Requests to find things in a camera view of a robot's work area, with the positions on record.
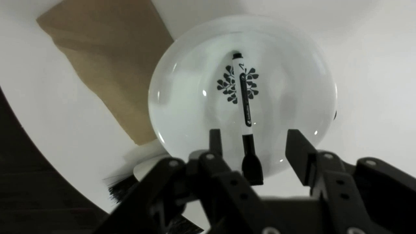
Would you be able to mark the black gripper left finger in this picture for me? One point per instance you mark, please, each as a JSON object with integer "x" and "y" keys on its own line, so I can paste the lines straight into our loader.
{"x": 157, "y": 202}

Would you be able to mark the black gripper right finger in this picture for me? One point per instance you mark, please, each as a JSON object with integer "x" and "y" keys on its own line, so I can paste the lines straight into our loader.
{"x": 370, "y": 196}

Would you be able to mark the white bowl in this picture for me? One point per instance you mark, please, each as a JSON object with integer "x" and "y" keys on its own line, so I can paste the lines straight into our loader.
{"x": 242, "y": 75}

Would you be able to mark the round white table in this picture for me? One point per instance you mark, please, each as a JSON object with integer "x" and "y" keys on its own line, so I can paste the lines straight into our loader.
{"x": 368, "y": 44}

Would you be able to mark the brown paper napkin upper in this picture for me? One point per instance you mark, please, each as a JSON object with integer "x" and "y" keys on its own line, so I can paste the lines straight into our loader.
{"x": 114, "y": 46}

